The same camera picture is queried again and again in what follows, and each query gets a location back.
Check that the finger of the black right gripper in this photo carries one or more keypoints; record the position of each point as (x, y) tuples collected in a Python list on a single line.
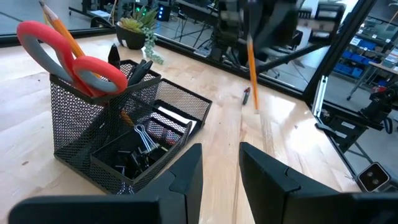
[(231, 28), (276, 21)]

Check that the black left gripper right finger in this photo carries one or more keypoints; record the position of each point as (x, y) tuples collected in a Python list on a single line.
[(280, 199)]

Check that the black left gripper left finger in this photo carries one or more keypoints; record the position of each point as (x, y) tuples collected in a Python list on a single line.
[(174, 199)]

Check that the orange pencil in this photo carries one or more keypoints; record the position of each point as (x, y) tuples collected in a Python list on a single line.
[(62, 29), (253, 77)]

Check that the black binder clip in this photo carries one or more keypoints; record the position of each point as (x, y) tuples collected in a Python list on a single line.
[(130, 161)]

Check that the plain black pen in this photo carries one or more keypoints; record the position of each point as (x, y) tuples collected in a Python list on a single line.
[(246, 97), (146, 68), (136, 74)]

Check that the black mesh desk organizer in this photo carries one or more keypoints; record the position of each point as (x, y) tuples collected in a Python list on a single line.
[(74, 124)]

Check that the black device with blue lights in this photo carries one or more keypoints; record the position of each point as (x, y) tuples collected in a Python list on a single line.
[(163, 12)]

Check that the silver mounting plate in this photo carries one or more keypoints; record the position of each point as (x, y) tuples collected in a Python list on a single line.
[(320, 93)]

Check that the shelf with blue bins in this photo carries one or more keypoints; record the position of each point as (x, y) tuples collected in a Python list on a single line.
[(354, 59)]

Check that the potted green succulent plant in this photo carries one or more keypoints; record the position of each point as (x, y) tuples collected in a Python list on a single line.
[(130, 39)]

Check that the small table-edge camera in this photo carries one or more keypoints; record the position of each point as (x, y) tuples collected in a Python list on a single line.
[(373, 177)]

